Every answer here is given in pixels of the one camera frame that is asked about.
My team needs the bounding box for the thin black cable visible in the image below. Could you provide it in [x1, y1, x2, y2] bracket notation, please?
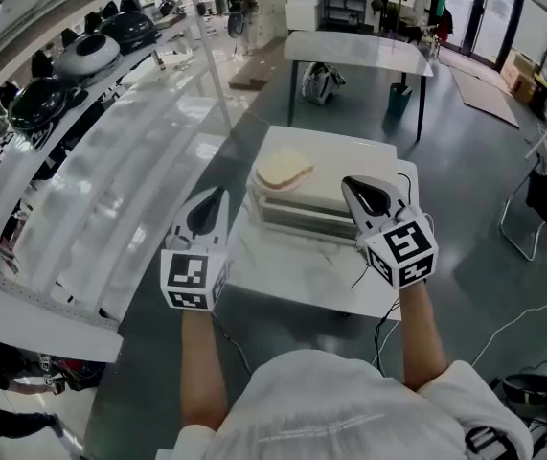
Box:
[350, 172, 415, 291]

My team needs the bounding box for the grey large table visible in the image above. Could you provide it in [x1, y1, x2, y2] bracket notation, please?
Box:
[283, 30, 435, 143]

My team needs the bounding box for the person's right forearm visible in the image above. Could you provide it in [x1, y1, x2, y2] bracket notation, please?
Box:
[398, 279, 450, 393]

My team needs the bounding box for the green waste bin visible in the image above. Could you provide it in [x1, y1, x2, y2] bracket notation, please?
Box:
[386, 81, 414, 120]

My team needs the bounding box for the cream toaster oven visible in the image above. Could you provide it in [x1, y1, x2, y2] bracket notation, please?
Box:
[245, 124, 399, 248]

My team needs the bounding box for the black lidded pot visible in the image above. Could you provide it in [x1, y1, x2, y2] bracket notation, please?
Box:
[97, 9, 157, 51]

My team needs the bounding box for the stack of cardboard boxes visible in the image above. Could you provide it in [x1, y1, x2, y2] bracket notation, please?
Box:
[499, 47, 541, 104]

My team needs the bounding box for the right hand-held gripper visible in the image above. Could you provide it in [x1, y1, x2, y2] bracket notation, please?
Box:
[340, 174, 441, 291]

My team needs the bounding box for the person's white t-shirt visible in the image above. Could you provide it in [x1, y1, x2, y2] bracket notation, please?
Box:
[154, 349, 536, 460]

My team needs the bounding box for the person's left forearm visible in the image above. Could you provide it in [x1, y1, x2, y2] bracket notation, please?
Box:
[179, 307, 230, 432]

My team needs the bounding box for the black wok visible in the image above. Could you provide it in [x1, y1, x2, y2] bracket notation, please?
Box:
[8, 76, 72, 137]

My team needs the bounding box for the black strap buckle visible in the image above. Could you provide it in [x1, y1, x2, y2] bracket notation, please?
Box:
[463, 424, 519, 460]

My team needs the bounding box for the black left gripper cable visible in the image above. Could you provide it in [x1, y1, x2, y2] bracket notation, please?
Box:
[210, 312, 254, 377]

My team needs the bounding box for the white short cable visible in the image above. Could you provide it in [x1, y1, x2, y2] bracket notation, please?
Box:
[381, 317, 402, 371]

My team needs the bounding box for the white long cable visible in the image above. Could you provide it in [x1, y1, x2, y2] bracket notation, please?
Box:
[467, 229, 547, 369]

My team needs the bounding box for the white marble small table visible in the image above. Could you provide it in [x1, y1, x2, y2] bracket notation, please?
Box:
[224, 156, 422, 324]

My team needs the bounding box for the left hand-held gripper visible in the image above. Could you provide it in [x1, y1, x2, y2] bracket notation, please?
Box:
[159, 186, 232, 312]

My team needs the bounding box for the coat rack with clothes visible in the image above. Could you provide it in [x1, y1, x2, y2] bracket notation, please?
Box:
[370, 0, 455, 48]

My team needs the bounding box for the white metal shelf rack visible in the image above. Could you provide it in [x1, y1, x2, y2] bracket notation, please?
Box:
[0, 0, 235, 331]

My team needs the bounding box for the white long workbench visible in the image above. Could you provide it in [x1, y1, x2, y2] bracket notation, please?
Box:
[0, 268, 125, 364]

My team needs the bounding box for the black-framed glass window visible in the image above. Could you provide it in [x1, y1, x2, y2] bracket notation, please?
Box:
[444, 0, 547, 62]

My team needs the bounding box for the silver lidded pot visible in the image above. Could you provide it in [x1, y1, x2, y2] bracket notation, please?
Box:
[53, 33, 123, 80]

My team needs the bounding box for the white box stack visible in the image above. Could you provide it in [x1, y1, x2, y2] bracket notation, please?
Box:
[284, 0, 326, 33]

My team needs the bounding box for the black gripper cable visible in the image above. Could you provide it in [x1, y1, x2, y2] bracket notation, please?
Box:
[210, 312, 254, 377]
[372, 298, 404, 369]

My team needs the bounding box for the grey backpack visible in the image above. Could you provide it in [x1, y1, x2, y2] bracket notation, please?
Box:
[301, 60, 347, 105]

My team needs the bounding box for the brown cardboard floor mat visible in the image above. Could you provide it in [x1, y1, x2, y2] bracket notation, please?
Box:
[446, 63, 522, 129]

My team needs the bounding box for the bread slice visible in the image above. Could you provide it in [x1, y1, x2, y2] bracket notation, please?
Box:
[256, 147, 315, 191]

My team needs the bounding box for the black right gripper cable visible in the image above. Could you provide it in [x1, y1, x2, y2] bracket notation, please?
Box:
[372, 298, 404, 369]

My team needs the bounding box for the black shelf unit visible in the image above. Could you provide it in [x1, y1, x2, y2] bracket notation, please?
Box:
[322, 0, 369, 33]

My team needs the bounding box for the black floor cable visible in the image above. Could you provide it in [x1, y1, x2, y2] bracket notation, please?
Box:
[515, 336, 547, 379]

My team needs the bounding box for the pink plate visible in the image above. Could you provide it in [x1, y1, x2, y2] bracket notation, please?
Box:
[252, 167, 306, 194]

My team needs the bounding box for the black round cooker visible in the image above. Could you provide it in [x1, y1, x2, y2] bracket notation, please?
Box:
[500, 372, 547, 407]

